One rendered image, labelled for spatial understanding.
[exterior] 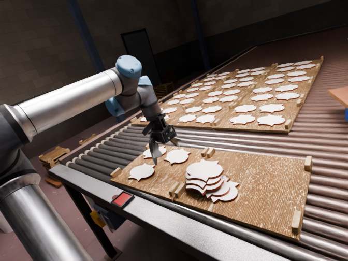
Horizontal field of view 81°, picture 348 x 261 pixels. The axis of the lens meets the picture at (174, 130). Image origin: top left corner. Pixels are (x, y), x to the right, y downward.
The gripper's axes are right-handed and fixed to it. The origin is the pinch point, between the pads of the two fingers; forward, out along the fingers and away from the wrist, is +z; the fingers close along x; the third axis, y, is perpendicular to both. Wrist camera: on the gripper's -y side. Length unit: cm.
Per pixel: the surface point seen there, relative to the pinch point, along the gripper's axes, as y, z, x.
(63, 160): -92, 1, -22
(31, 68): -491, -122, 83
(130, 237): -93, 95, -8
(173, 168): -2.5, 8.8, 2.5
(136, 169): -19.6, 6.3, -6.9
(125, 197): -10.6, 8.9, -21.3
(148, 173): -10.5, 7.0, -6.4
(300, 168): 46, 13, 20
